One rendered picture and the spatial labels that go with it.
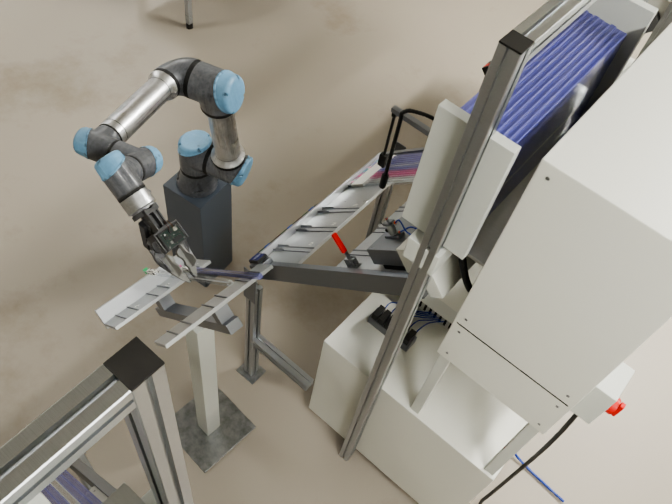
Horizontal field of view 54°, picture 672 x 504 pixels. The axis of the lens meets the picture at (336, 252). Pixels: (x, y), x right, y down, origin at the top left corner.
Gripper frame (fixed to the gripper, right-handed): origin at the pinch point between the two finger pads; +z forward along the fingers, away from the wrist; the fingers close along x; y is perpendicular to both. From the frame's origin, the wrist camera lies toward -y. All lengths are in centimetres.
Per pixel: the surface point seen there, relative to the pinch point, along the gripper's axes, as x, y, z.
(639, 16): 88, 81, 5
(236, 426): 6, -80, 65
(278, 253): 36.2, -25.1, 14.2
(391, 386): 33, -7, 65
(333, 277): 29.7, 8.2, 23.1
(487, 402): 50, 7, 86
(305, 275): 29.4, -4.5, 20.5
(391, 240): 38, 29, 20
